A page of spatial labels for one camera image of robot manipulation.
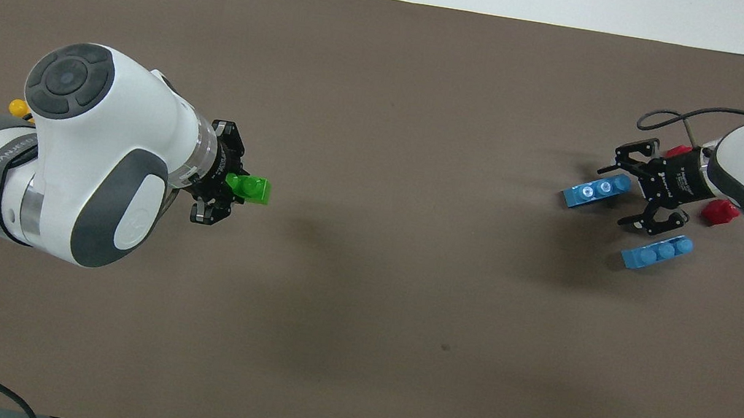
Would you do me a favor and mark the green two-stud toy brick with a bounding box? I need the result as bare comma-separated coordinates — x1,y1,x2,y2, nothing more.
222,171,274,207

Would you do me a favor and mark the blue three-stud toy brick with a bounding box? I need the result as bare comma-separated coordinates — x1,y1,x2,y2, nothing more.
559,165,635,217
618,226,696,279

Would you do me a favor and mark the brown table mat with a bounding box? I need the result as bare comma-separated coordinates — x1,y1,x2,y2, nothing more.
0,0,744,418

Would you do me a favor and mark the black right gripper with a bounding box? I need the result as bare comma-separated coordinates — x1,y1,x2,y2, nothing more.
604,133,714,240

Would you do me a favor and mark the yellow two-stud toy brick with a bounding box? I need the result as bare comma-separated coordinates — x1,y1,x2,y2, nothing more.
7,98,39,124

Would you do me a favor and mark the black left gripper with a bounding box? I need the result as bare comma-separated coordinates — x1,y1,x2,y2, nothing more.
182,115,256,230

